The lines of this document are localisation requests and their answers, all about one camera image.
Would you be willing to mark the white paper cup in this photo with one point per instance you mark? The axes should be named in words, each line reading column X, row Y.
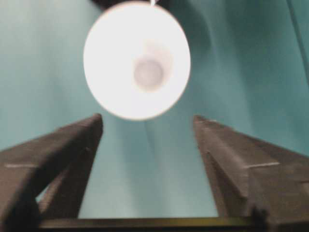
column 136, row 60

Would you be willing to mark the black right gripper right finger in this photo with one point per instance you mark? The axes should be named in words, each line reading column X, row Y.
column 253, row 178

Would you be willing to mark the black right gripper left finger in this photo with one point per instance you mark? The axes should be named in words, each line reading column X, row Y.
column 45, row 178

